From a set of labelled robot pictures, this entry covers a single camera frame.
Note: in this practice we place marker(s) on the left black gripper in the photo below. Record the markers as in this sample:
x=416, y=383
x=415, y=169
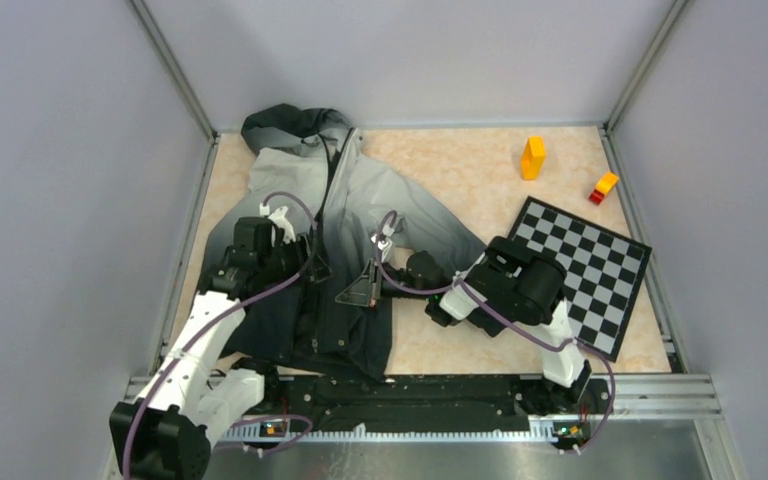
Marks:
x=300, y=249

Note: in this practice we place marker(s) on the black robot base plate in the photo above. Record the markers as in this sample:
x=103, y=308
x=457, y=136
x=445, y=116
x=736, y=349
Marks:
x=427, y=403

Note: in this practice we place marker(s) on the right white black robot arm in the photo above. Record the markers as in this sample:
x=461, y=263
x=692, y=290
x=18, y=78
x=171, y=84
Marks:
x=508, y=286

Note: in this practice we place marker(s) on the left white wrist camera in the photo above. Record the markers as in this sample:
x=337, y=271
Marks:
x=284, y=232

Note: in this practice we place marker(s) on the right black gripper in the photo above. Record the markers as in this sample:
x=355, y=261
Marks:
x=366, y=290

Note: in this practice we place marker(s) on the grey black gradient hooded jacket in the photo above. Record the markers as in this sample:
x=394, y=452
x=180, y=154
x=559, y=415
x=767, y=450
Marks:
x=342, y=195

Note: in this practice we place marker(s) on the red yellow toy block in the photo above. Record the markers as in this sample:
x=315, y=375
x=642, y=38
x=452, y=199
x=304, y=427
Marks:
x=603, y=187

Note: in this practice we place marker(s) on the black white checkerboard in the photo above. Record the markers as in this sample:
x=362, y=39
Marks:
x=604, y=270

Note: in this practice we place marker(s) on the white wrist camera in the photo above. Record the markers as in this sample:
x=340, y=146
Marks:
x=284, y=232
x=383, y=243

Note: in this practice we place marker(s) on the aluminium frame rail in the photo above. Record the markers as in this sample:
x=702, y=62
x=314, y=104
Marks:
x=631, y=397

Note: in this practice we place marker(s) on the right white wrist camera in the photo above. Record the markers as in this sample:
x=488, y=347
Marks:
x=383, y=243

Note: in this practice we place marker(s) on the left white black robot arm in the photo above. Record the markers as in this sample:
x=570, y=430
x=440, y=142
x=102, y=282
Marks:
x=168, y=431

